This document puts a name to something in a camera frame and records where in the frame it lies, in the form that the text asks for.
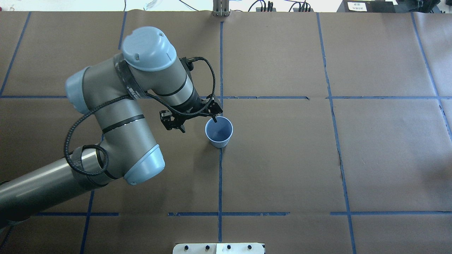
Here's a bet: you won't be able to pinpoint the aluminium frame post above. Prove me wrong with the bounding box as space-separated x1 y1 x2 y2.
212 0 231 17

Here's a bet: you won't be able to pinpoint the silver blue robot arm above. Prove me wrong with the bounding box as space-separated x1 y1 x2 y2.
1 27 223 229

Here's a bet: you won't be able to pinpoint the white pedestal column base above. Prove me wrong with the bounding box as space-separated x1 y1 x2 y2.
172 242 266 254

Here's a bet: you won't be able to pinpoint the blue ribbed cup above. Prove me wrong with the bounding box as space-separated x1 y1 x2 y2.
204 116 233 149

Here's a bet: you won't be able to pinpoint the black power supply box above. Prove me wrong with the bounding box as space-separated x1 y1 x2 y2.
336 0 400 13

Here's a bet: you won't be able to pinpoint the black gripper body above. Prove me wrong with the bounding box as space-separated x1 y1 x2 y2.
182 93 218 119

